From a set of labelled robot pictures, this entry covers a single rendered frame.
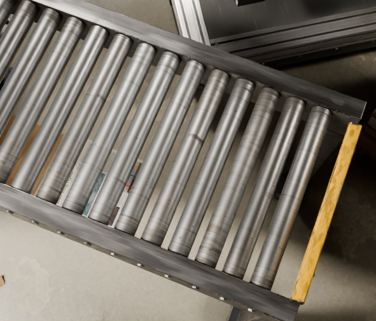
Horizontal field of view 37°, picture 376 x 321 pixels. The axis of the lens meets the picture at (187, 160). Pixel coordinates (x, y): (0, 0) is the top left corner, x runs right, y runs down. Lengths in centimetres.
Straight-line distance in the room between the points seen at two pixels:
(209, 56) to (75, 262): 100
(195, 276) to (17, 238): 104
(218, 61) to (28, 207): 56
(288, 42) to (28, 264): 122
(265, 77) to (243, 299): 52
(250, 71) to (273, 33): 75
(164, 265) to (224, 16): 116
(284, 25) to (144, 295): 109
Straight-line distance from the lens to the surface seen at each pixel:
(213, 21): 214
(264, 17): 217
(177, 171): 129
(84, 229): 128
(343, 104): 140
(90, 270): 208
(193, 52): 141
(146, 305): 205
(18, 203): 133
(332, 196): 130
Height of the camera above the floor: 204
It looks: 73 degrees down
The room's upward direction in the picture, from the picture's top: 1 degrees clockwise
